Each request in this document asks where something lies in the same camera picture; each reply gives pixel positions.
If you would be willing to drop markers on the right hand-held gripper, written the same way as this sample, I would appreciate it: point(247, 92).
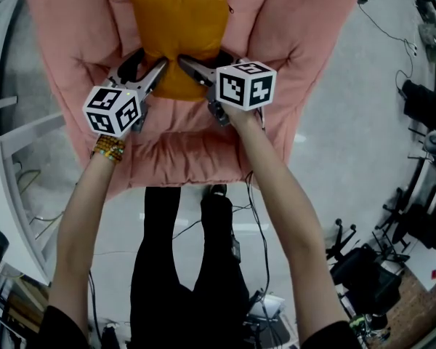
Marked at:
point(243, 86)

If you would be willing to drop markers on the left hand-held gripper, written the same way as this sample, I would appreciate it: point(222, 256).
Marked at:
point(109, 109)

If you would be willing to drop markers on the mustard yellow cushion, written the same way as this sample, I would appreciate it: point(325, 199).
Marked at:
point(178, 20)

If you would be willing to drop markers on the person's right forearm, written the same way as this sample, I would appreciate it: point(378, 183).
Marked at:
point(287, 213)

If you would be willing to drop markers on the person's left forearm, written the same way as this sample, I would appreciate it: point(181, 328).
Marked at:
point(80, 231)

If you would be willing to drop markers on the pink padded armchair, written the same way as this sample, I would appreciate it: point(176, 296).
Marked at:
point(276, 31)

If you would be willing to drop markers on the person's right black shoe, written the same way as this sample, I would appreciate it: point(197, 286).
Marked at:
point(218, 190)

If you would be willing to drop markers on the white square table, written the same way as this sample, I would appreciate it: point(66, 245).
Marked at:
point(0, 180)

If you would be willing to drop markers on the person's black-clothed body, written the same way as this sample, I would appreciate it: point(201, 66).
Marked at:
point(160, 267)

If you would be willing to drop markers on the black bag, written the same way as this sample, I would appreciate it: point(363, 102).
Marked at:
point(425, 104)

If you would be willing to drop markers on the black office chair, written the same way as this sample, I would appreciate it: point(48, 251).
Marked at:
point(367, 278)
point(418, 224)

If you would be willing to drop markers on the wooden boards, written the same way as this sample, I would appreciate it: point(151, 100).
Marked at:
point(25, 304)

